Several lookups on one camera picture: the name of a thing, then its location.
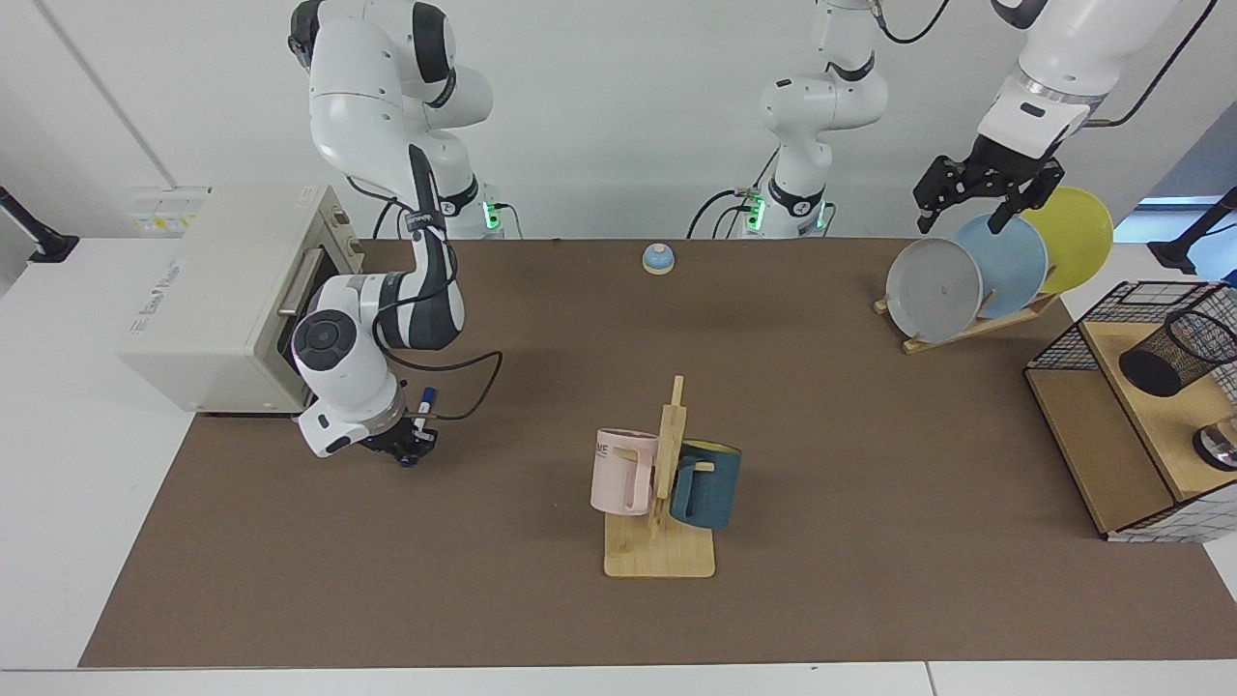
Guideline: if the black mesh pen holder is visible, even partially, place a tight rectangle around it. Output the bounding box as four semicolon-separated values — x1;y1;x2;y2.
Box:
1118;309;1237;398

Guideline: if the light blue plate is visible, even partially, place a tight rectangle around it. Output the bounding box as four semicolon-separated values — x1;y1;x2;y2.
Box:
952;213;1050;320

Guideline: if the yellow plate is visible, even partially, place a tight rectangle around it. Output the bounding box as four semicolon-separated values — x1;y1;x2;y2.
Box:
1020;187;1115;296

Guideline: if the grey plate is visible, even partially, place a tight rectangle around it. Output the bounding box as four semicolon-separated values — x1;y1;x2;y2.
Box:
885;238;984;344

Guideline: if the wooden plate rack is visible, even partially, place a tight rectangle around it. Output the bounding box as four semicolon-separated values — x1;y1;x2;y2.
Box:
873;290;1061;356

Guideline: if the brown table cloth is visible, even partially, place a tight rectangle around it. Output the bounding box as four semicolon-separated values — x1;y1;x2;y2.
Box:
79;238;1237;668

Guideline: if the pink mug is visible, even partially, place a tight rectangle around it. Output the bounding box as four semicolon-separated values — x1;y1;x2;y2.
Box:
590;428;660;517

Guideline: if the pale toaster oven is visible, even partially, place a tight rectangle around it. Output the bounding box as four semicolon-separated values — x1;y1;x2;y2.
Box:
118;184;366;419

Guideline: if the wooden cup stand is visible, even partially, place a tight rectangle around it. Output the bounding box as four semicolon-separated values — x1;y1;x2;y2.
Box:
604;375;717;579

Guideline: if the glass lid with black rim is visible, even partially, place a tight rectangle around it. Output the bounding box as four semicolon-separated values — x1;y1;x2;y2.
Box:
1192;416;1237;473

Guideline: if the dark teal mug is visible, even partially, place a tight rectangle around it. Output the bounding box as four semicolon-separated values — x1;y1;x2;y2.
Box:
669;440;743;531

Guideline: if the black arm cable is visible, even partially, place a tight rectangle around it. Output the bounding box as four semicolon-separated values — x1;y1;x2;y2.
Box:
343;145;503;421
870;0;1219;129

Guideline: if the black camera stand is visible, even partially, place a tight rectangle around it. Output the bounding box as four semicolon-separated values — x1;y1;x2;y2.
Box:
0;187;80;264
1148;187;1237;276

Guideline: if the black base cable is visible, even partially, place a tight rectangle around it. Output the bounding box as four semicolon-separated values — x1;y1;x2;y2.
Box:
686;187;766;240

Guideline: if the wire basket with wooden floor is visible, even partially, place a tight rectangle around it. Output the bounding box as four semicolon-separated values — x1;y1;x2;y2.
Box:
1024;280;1237;544

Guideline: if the white wall socket box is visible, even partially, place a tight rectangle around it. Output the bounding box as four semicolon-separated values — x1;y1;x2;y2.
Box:
129;187;211;236

